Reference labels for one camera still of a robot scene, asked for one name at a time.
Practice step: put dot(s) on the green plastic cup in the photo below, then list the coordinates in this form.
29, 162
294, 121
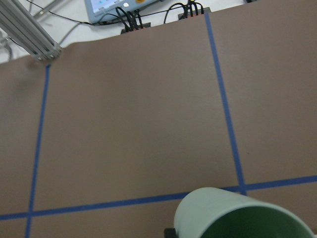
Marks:
216, 213

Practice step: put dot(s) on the blue teach pendant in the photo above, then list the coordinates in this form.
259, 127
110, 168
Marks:
105, 10

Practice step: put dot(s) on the aluminium frame post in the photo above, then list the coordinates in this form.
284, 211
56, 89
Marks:
25, 30

